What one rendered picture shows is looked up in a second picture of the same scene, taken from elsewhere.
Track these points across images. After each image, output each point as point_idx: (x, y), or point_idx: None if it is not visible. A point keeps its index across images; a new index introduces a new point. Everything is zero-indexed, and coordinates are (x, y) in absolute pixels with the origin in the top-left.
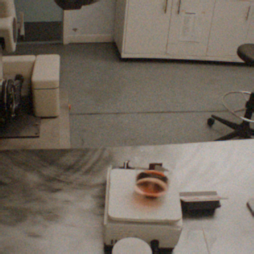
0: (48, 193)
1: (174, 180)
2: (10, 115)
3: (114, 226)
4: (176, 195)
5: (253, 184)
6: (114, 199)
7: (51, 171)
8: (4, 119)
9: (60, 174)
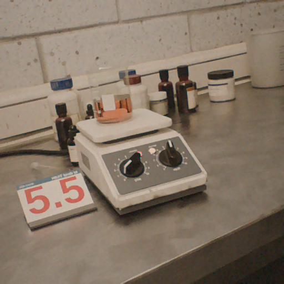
0: (251, 157)
1: (94, 133)
2: None
3: None
4: (86, 128)
5: None
6: (147, 112)
7: (281, 168)
8: None
9: (267, 170)
